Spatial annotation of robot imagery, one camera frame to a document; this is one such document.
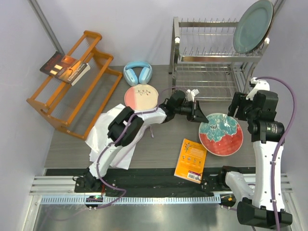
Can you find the pink and cream plate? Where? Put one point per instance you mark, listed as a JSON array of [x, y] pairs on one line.
[[141, 97]]

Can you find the light blue headphones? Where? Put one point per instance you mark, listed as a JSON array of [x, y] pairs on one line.
[[138, 72]]

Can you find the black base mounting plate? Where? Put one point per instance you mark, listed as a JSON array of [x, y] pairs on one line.
[[165, 185]]

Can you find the orange wooden rack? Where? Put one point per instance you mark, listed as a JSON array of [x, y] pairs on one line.
[[60, 103]]

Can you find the red and teal plate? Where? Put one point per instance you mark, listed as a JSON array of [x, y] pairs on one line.
[[222, 135]]

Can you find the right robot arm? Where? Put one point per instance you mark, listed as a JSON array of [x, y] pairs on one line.
[[262, 206]]

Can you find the dark teal floral plate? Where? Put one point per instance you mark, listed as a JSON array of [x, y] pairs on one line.
[[261, 20]]

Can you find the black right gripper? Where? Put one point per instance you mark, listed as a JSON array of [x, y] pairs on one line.
[[239, 100]]

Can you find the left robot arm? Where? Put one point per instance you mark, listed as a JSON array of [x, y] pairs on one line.
[[117, 131]]

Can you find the stainless steel dish rack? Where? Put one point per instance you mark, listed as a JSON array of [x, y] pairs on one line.
[[203, 57]]

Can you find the dark paperback book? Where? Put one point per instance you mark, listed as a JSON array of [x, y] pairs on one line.
[[65, 68]]

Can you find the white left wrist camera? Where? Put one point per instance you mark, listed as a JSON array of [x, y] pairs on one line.
[[191, 94]]

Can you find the clear zip pouch purple trim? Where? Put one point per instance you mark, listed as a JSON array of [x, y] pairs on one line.
[[98, 136]]

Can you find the light teal plate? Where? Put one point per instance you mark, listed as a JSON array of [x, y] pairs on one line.
[[240, 36]]

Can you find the orange paperback book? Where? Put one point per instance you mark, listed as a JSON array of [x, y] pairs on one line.
[[191, 161]]

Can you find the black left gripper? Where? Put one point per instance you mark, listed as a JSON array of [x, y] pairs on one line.
[[196, 113]]

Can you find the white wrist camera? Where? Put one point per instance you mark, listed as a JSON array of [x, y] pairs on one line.
[[191, 94], [256, 86]]

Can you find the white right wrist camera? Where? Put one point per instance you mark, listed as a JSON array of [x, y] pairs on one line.
[[256, 86]]

